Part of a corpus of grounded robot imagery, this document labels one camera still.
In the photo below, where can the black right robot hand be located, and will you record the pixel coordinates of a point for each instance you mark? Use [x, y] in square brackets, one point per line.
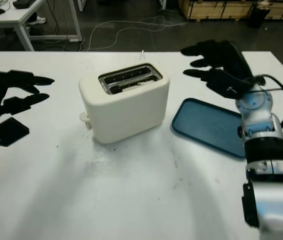
[229, 57]

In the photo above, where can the white bread slice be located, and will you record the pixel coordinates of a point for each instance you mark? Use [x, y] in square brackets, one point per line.
[136, 85]

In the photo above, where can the white two-slot toaster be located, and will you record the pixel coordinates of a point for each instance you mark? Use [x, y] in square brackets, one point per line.
[126, 115]

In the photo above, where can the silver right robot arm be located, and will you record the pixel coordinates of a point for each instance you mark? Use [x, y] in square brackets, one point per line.
[269, 150]

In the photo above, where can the blue rectangular tray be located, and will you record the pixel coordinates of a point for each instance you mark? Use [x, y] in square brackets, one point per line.
[206, 125]

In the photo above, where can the wooden crate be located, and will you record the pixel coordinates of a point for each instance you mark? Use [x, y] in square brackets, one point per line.
[219, 8]

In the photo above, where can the black waste bin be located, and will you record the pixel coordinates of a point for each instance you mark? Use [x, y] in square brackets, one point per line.
[257, 16]

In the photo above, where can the white office desk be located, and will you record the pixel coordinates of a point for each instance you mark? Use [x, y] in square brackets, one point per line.
[16, 15]

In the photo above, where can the white shoe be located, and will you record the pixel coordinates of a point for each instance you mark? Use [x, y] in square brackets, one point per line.
[37, 20]

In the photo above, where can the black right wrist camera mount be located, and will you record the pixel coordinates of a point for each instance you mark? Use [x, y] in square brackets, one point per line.
[229, 87]

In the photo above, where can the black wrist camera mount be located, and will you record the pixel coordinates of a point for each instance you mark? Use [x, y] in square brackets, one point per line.
[9, 132]
[229, 87]

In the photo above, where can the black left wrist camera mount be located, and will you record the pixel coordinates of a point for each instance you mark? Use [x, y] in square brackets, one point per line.
[9, 132]

